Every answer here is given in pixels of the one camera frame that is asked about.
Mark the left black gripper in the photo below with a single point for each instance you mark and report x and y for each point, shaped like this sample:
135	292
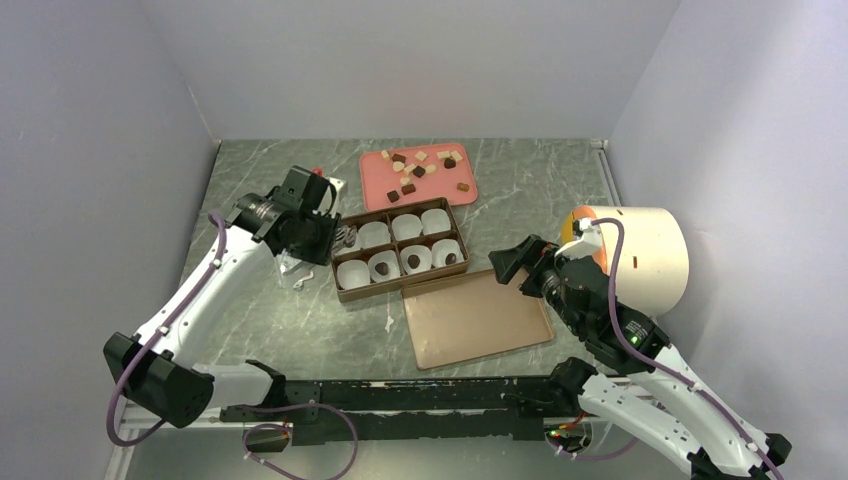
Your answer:
321	254

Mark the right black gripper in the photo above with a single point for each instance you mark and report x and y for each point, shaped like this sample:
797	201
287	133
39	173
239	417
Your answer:
533	252

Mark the dark heart chocolate piece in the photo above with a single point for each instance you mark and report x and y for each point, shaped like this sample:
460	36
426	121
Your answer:
413	261

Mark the rose gold tongs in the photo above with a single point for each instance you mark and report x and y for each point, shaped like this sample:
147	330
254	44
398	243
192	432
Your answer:
345	237

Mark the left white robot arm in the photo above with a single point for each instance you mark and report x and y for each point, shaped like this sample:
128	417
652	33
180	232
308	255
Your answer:
158	367

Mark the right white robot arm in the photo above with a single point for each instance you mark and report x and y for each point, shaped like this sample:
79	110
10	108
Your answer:
691	426

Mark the brown chocolate box tray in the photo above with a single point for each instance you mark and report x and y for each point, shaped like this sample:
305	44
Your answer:
387	215

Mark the white paper cup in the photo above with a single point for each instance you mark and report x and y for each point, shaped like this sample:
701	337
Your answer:
423	252
391	258
374	234
442	248
435	221
406	226
356	247
353	274

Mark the white paper leaflet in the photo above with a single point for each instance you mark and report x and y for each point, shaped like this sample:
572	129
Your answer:
293	273

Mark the gold box lid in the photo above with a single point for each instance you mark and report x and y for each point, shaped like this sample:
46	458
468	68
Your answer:
469	316

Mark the pink plastic tray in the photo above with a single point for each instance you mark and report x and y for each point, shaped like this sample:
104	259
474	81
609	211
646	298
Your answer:
389	169

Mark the cream orange cylinder container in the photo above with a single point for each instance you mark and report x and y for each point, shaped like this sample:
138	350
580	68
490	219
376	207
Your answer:
653	269

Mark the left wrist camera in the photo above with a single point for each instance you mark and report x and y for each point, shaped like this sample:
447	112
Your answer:
334	192

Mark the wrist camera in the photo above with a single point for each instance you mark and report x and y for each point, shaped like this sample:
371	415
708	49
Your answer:
334	192
582	237

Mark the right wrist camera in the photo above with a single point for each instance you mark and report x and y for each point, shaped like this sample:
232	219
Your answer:
582	237

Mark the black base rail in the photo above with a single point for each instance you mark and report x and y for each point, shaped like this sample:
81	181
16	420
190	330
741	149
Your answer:
521	408

